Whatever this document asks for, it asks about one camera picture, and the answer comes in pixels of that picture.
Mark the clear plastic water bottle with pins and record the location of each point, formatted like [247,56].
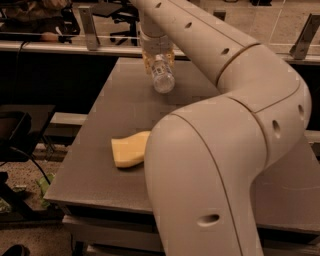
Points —
[163,79]

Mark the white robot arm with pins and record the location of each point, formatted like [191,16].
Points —
[202,159]

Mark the white cabinet under table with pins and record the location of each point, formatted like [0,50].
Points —
[117,238]

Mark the yellow sponge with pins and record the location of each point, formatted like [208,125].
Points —
[129,151]

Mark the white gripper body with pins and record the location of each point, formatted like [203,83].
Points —
[156,44]

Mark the metal railing post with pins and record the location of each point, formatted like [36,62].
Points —
[92,41]
[301,47]
[220,14]

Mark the black office chair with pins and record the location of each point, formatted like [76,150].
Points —
[120,11]

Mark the right metal railing post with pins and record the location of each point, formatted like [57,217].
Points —
[301,47]

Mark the middle metal railing post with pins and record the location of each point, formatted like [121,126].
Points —
[220,14]

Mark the left metal railing post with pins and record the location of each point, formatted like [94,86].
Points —
[92,41]

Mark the green crumpled wrapper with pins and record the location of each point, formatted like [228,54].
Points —
[43,185]

